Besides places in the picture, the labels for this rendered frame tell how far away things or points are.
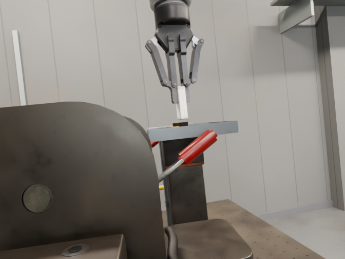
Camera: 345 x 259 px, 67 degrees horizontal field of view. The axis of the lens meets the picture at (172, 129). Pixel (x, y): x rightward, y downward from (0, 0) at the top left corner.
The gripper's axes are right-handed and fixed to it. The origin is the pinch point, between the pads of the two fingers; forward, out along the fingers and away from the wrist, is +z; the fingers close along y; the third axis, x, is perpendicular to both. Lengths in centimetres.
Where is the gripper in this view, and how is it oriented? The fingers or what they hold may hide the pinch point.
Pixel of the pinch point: (180, 103)
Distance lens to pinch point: 56.3
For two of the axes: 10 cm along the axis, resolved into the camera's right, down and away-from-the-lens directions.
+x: -2.6, 0.0, 9.7
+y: 9.6, -1.1, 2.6
